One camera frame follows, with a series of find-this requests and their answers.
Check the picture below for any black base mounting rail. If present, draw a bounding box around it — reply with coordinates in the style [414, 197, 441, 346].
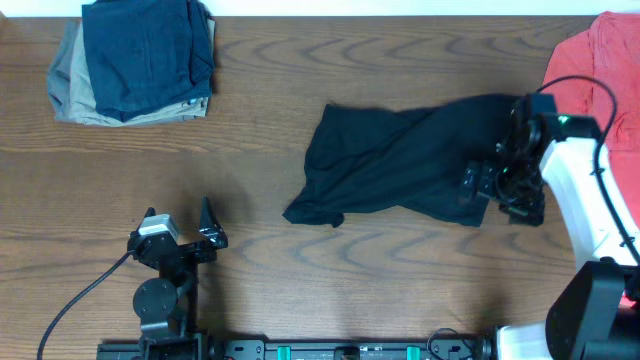
[96, 336, 498, 360]

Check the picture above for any folded grey garment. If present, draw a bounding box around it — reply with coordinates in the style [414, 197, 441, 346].
[46, 21, 79, 122]

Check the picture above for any black t-shirt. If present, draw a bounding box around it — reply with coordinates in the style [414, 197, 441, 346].
[283, 94, 517, 227]

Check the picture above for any folded navy blue garment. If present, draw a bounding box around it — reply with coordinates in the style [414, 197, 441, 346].
[82, 0, 215, 122]

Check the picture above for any folded beige garment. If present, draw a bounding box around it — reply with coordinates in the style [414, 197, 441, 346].
[69, 18, 215, 127]

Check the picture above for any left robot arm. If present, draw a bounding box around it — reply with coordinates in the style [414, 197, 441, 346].
[127, 197, 228, 359]

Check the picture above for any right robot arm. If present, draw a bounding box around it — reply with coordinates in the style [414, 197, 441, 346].
[461, 93, 639, 359]

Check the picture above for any red t-shirt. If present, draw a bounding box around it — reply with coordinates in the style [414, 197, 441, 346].
[543, 12, 639, 221]

